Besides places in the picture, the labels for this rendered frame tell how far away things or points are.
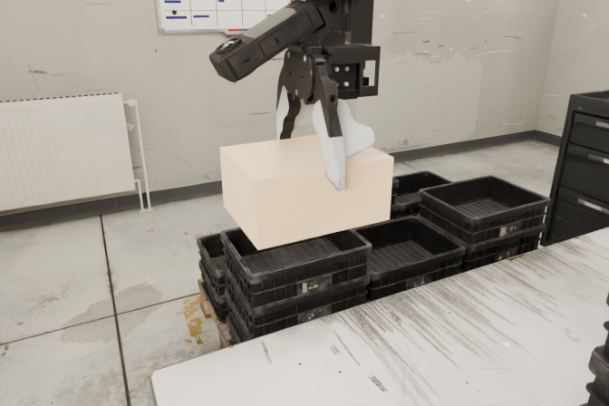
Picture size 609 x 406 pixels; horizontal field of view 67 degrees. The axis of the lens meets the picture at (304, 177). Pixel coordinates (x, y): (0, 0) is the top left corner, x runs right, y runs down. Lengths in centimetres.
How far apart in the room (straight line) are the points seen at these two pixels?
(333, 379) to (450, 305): 32
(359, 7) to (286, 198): 21
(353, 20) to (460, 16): 367
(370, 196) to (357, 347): 44
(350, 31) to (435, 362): 60
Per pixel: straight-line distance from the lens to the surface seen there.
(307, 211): 47
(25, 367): 214
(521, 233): 189
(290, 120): 55
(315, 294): 139
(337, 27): 50
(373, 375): 84
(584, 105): 238
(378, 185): 51
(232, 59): 44
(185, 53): 309
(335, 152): 45
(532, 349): 97
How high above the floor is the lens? 128
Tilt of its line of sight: 21 degrees down
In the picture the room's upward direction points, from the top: straight up
